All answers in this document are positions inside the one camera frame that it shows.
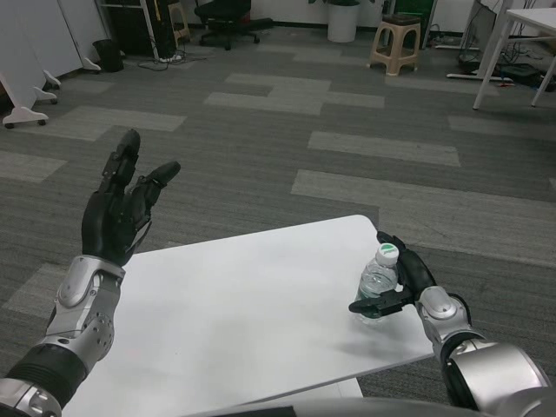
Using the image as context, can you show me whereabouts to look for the white partition panel on feet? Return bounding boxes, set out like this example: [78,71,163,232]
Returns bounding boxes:
[34,0,103,91]
[0,0,59,129]

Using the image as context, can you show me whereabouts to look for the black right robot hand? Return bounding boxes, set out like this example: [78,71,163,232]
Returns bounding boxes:
[347,230,438,318]

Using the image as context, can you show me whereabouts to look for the white desk with legs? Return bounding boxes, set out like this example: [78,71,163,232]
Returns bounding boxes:
[472,9,556,111]

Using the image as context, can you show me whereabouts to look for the small yellow stool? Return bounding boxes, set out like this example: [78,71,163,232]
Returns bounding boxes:
[166,1,193,45]

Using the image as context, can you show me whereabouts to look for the black office chair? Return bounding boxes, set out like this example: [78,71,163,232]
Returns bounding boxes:
[193,0,275,51]

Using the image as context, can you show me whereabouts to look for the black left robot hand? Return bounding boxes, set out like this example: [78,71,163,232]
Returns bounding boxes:
[81,128,182,268]

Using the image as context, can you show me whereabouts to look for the dark green computer case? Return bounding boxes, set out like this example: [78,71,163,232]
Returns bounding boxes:
[381,0,439,50]

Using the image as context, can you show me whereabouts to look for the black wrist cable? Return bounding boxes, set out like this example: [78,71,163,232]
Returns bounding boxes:
[450,292,473,325]

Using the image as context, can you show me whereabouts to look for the beige plastic stool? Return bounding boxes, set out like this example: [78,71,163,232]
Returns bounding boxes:
[368,13,423,78]

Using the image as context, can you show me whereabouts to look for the white round planter pot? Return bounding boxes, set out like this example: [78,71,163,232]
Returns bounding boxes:
[326,1,361,43]

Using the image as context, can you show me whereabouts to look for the white desk frame with foot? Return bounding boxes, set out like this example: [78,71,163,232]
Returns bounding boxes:
[446,0,518,84]

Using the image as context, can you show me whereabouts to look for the clear water bottle white cap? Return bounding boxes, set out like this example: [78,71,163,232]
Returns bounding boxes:
[353,243,400,325]

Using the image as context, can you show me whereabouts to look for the black trash bin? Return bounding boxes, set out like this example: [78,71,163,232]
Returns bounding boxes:
[91,38,126,74]

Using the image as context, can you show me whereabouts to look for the black bag on floor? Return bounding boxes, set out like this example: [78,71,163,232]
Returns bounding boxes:
[498,63,545,87]

